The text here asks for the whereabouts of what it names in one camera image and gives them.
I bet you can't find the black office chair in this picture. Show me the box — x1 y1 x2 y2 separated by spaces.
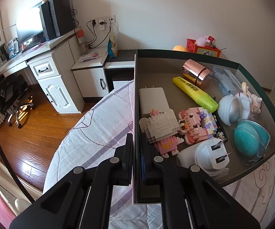
0 73 34 129

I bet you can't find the clear blue plastic packet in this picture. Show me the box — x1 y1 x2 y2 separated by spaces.
212 67 242 95

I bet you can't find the white silver round device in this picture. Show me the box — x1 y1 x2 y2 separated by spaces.
217 95 242 126

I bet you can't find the yellow plush toy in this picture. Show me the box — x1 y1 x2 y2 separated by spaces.
173 45 188 52

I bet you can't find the striped white bed quilt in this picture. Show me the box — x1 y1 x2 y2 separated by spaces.
44 82 275 228

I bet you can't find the pastel doll figurine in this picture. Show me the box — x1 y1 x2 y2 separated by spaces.
235 82 262 120

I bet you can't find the white pink brick figure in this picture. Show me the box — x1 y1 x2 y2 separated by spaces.
139 109 184 158

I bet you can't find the black computer tower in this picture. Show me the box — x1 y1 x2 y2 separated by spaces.
39 0 74 41

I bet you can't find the pink colourful brick figure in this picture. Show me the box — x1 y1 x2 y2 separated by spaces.
178 107 217 146

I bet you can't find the rose gold cylinder case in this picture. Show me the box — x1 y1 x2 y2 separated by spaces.
182 60 212 90

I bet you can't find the pink storage box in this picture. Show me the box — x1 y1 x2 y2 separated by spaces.
133 50 275 204

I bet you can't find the white bedside cabinet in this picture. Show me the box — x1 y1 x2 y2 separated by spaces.
71 46 136 103

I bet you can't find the red toy box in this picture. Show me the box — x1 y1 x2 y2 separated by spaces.
186 39 221 57

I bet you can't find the white desk with drawers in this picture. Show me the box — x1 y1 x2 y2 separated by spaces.
0 30 84 114

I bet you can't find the teal brush in clear case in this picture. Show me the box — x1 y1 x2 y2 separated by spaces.
233 120 271 166

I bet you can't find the black computer monitor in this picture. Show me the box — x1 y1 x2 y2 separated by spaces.
16 6 43 51

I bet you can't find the white charger plug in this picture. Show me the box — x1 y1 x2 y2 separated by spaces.
176 138 230 180

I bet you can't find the wall power socket strip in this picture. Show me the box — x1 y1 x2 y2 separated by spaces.
90 15 116 31

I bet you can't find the white flat power adapter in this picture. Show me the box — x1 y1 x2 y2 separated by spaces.
139 87 175 118

